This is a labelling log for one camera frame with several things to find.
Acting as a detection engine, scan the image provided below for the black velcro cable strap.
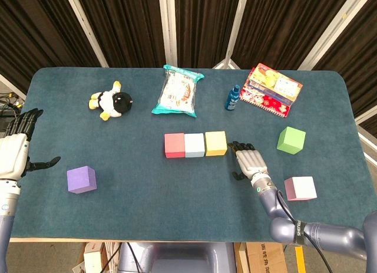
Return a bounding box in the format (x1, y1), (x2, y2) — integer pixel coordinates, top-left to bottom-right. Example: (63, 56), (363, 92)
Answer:
(293, 219), (309, 246)

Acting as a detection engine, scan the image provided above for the yellow foam cube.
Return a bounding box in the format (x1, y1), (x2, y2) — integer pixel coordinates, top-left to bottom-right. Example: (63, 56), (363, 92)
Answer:
(204, 130), (228, 157)

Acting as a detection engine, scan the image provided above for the white partition frame post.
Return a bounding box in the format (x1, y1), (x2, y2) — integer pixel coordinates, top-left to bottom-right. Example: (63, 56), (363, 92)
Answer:
(63, 0), (110, 68)
(158, 0), (178, 68)
(297, 0), (363, 71)
(211, 0), (251, 70)

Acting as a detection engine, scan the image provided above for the blue spray bottle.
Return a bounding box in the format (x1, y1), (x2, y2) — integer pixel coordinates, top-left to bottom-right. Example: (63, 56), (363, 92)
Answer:
(224, 84), (241, 111)

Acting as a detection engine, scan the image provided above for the grey-blue robot torso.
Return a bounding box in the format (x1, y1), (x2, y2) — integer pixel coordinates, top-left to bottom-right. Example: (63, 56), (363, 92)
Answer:
(117, 242), (236, 273)

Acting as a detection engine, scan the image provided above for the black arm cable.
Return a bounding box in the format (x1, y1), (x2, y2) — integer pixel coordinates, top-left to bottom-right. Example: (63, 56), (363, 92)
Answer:
(275, 190), (338, 273)

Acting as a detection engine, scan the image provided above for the pink foam cube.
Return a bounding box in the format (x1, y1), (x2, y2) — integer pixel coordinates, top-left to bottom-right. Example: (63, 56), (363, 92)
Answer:
(283, 176), (318, 202)

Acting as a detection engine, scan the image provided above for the teal carpet table mat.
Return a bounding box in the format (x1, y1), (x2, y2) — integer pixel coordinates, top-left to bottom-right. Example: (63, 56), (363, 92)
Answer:
(10, 66), (369, 244)

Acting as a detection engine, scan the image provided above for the black white penguin plush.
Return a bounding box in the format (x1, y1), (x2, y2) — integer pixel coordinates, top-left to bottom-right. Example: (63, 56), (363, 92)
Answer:
(88, 80), (133, 122)

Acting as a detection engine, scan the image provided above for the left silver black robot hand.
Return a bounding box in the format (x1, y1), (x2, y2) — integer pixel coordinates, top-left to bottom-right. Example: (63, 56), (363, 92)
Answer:
(0, 108), (62, 179)

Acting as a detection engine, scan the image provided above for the red spiral notebook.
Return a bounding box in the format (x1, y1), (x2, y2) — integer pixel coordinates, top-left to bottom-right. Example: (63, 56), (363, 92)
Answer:
(239, 87), (292, 119)

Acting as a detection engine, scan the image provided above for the yellow blue carton box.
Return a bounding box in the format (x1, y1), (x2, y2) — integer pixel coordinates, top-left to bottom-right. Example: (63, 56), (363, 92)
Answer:
(246, 63), (303, 104)

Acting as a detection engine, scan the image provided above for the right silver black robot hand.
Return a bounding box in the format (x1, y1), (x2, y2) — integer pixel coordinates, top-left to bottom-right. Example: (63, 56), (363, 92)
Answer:
(227, 140), (270, 181)

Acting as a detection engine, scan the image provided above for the purple foam cube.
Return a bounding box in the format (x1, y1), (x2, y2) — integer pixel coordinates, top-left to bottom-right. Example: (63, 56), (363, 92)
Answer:
(66, 165), (97, 195)

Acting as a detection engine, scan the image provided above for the light blue foam cube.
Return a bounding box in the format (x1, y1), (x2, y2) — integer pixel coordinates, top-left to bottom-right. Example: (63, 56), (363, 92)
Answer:
(184, 133), (206, 158)

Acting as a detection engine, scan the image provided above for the green foam cube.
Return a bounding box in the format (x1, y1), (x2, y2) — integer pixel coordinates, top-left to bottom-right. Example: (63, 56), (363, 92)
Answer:
(276, 126), (307, 155)

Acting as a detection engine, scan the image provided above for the dark brown curtain panel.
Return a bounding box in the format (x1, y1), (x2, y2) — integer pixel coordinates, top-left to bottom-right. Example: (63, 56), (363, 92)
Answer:
(75, 0), (170, 68)
(313, 0), (377, 129)
(232, 0), (354, 70)
(173, 0), (244, 68)
(0, 0), (101, 91)

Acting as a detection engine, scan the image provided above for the white brown cardboard box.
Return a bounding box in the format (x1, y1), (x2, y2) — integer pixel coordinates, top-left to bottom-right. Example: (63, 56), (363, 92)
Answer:
(72, 242), (108, 273)

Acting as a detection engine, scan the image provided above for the teal clear snack bag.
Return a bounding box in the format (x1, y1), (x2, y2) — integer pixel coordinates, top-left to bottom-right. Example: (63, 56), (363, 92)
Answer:
(151, 64), (205, 119)

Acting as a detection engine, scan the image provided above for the red foam cube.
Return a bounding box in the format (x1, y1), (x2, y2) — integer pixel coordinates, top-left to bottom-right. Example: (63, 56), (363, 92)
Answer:
(164, 133), (186, 159)

